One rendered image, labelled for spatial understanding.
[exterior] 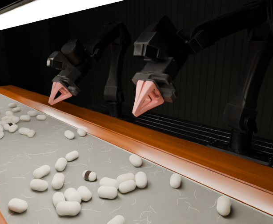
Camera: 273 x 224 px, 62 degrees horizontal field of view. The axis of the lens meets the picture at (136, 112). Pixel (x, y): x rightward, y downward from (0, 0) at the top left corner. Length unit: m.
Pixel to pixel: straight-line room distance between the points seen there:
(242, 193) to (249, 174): 0.05
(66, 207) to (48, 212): 0.04
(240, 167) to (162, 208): 0.19
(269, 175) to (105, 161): 0.33
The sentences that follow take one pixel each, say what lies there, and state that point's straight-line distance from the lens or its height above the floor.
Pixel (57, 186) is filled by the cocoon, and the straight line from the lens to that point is 0.45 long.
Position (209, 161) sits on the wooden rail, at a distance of 0.50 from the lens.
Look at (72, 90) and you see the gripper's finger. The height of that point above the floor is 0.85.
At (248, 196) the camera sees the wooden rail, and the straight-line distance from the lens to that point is 0.45.
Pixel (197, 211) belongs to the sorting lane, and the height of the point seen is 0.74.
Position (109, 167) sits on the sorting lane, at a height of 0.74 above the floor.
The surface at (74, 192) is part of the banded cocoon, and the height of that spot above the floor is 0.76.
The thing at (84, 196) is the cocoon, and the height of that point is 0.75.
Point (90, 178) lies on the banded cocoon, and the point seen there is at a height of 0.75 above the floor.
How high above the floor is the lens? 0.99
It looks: 15 degrees down
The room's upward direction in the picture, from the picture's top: straight up
